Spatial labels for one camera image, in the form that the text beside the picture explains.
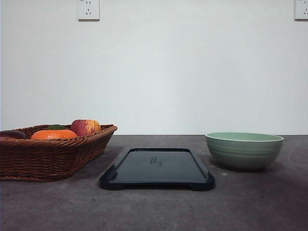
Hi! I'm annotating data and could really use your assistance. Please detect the green ceramic bowl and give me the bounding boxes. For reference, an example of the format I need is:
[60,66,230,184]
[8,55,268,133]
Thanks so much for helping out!
[205,132,284,171]

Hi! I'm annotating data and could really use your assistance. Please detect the brown wicker basket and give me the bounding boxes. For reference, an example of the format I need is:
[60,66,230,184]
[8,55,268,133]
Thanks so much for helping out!
[0,124,118,181]

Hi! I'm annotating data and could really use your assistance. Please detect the dark blue rectangular tray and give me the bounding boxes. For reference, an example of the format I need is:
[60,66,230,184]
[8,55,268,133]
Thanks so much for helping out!
[100,148,215,191]

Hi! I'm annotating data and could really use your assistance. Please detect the red yellow apple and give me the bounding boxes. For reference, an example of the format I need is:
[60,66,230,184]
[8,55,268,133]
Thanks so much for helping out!
[71,119,101,136]

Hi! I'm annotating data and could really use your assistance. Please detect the dark green fruit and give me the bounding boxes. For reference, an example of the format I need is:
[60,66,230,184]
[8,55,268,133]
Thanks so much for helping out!
[46,124,68,130]

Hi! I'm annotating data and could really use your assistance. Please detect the orange tangerine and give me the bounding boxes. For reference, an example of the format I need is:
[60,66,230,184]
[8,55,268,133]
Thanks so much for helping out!
[30,129,78,140]

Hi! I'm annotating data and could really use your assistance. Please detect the dark purple fruit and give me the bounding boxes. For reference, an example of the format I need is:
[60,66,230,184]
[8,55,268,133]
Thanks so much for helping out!
[0,130,26,139]

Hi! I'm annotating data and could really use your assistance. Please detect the white wall socket left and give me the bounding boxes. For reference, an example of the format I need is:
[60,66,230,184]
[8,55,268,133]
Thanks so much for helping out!
[77,18,100,22]

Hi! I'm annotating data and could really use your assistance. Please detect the white wall socket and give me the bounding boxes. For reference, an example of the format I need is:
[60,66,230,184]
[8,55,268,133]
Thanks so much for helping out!
[77,18,100,22]
[293,0,308,23]

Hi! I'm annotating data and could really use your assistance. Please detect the white wall socket right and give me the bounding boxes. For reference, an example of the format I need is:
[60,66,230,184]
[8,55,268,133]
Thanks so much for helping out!
[293,0,308,23]

